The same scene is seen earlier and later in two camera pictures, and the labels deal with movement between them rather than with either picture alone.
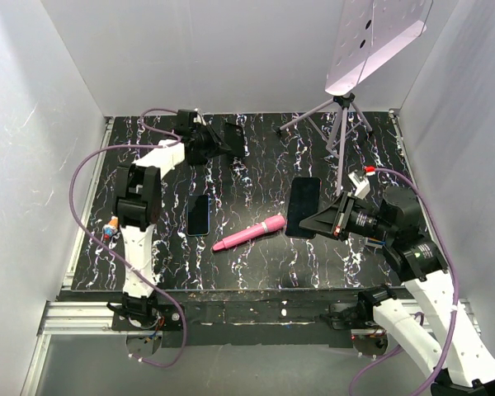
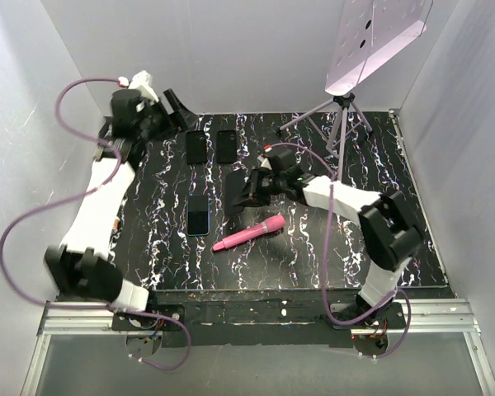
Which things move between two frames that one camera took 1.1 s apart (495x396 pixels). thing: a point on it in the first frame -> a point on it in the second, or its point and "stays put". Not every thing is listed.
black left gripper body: x=205 y=143 -> x=165 y=124
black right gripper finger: x=327 y=219 -> x=243 y=201
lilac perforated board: x=369 y=30 stays put
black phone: x=304 y=203 -> x=234 y=183
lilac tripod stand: x=336 y=142 stays put
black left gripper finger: x=222 y=147 -> x=186 y=119
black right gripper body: x=346 y=217 -> x=262 y=186
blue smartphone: x=198 y=215 stays put
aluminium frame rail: x=77 y=318 stays put
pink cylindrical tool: x=272 y=223 stays put
